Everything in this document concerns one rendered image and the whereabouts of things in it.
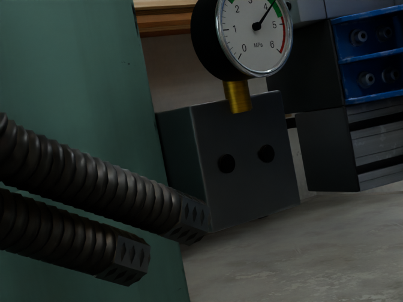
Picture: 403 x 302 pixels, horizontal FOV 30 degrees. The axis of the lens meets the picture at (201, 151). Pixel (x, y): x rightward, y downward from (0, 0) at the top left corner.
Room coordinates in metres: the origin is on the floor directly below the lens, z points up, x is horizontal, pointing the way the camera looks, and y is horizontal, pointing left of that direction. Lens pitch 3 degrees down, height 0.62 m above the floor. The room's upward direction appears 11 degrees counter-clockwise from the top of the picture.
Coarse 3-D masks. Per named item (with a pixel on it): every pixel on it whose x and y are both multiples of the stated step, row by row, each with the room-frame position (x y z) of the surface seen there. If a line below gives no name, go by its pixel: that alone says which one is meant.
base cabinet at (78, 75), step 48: (0, 0) 0.43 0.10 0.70; (48, 0) 0.45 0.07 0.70; (96, 0) 0.47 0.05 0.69; (0, 48) 0.43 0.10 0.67; (48, 48) 0.45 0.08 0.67; (96, 48) 0.47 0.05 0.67; (0, 96) 0.42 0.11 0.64; (48, 96) 0.44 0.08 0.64; (96, 96) 0.46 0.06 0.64; (144, 96) 0.48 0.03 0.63; (96, 144) 0.46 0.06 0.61; (144, 144) 0.48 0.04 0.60; (0, 288) 0.41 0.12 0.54; (48, 288) 0.42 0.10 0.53; (96, 288) 0.44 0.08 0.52; (144, 288) 0.47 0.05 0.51
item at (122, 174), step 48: (0, 144) 0.29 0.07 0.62; (48, 144) 0.30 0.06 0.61; (0, 192) 0.30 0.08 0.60; (48, 192) 0.31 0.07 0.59; (96, 192) 0.32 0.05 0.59; (144, 192) 0.34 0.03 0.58; (0, 240) 0.30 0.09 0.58; (48, 240) 0.31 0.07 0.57; (96, 240) 0.33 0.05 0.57; (144, 240) 0.36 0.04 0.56; (192, 240) 0.38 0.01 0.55
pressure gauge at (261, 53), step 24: (216, 0) 0.45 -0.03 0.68; (240, 0) 0.46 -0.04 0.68; (264, 0) 0.47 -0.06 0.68; (192, 24) 0.46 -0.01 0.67; (216, 24) 0.44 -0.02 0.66; (240, 24) 0.46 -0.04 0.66; (264, 24) 0.47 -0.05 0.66; (288, 24) 0.48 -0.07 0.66; (216, 48) 0.45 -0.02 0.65; (240, 48) 0.45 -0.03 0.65; (264, 48) 0.47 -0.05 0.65; (288, 48) 0.48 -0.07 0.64; (216, 72) 0.47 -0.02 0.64; (240, 72) 0.46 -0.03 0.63; (264, 72) 0.46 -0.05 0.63; (240, 96) 0.48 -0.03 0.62
